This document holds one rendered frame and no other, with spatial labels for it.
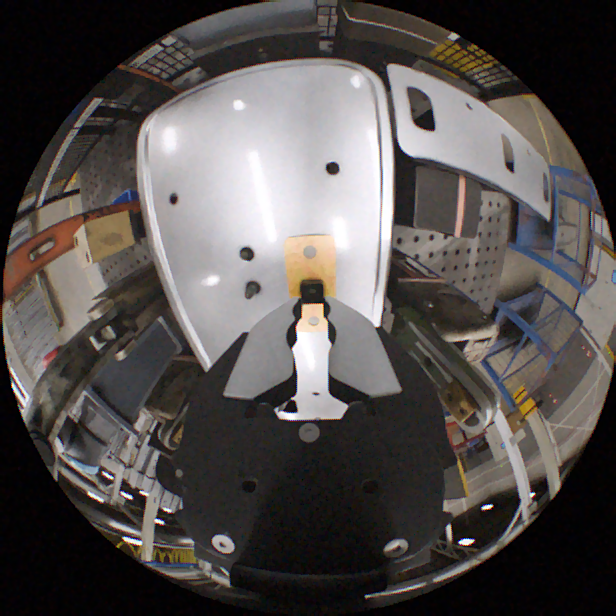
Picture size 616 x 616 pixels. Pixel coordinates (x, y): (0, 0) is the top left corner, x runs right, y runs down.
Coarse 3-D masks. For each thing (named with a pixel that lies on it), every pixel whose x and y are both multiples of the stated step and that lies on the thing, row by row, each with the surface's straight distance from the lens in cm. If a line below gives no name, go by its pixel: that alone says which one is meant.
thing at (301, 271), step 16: (288, 240) 13; (304, 240) 13; (320, 240) 13; (288, 256) 13; (304, 256) 13; (320, 256) 13; (288, 272) 14; (304, 272) 14; (320, 272) 14; (288, 288) 14; (304, 288) 13; (320, 288) 13; (304, 304) 14; (320, 304) 15; (304, 320) 16; (320, 320) 16
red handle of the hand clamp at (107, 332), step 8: (112, 320) 21; (104, 328) 21; (112, 328) 21; (96, 336) 22; (104, 336) 21; (112, 336) 21; (64, 344) 27; (96, 344) 23; (56, 352) 28; (48, 360) 30
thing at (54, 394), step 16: (96, 320) 20; (80, 336) 20; (128, 336) 21; (64, 352) 20; (80, 352) 21; (96, 352) 21; (112, 352) 21; (48, 368) 21; (64, 368) 21; (80, 368) 21; (96, 368) 21; (48, 384) 20; (64, 384) 21; (80, 384) 21; (32, 400) 21; (48, 400) 22; (64, 400) 22; (32, 416) 22; (48, 416) 22; (64, 416) 21; (32, 432) 20; (48, 432) 23; (48, 448) 20; (48, 464) 21
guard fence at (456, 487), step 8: (456, 464) 506; (448, 472) 556; (456, 472) 517; (448, 480) 568; (456, 480) 528; (464, 480) 494; (448, 488) 583; (456, 488) 540; (464, 488) 499; (448, 496) 598; (456, 496) 554; (464, 496) 516
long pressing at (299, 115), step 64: (320, 64) 19; (192, 128) 18; (256, 128) 16; (320, 128) 15; (384, 128) 16; (192, 192) 17; (256, 192) 14; (320, 192) 14; (384, 192) 15; (192, 256) 17; (256, 256) 15; (384, 256) 16; (192, 320) 21; (256, 320) 18; (320, 384) 24
